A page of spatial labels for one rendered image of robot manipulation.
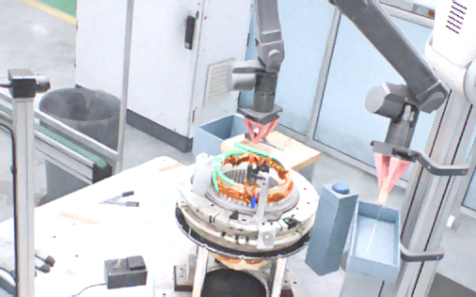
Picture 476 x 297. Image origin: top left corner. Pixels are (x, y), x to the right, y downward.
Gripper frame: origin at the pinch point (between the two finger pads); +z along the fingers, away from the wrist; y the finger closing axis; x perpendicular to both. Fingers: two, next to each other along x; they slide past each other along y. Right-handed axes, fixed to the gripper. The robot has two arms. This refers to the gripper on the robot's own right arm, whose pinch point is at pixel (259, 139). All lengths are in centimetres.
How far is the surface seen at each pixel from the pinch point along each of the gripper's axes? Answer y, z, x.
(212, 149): 4.5, 6.6, -11.9
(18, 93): 69, -31, -3
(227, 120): -9.6, 4.5, -18.4
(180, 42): -136, 47, -153
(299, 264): -0.1, 31.8, 18.9
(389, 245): 6.9, 7.4, 45.1
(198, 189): 34.5, -3.1, 9.0
